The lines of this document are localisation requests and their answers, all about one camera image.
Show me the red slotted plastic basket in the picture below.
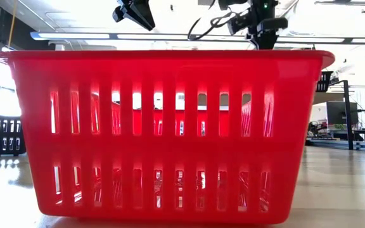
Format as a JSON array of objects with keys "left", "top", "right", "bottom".
[{"left": 0, "top": 49, "right": 336, "bottom": 225}]

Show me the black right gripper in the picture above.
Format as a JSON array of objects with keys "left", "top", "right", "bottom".
[{"left": 227, "top": 0, "right": 288, "bottom": 51}]

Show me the wooden shelf with black frame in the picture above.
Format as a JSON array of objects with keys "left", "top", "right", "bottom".
[{"left": 311, "top": 79, "right": 354, "bottom": 151}]

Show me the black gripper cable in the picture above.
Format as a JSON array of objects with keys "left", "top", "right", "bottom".
[{"left": 187, "top": 11, "right": 234, "bottom": 41}]

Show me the thin yellow cable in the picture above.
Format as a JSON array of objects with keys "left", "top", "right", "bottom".
[{"left": 7, "top": 0, "right": 18, "bottom": 48}]

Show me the dark computer monitor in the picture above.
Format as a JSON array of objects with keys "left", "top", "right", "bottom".
[{"left": 326, "top": 100, "right": 360, "bottom": 127}]

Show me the black aluminium table frame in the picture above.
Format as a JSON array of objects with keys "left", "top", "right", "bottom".
[{"left": 305, "top": 137, "right": 365, "bottom": 155}]

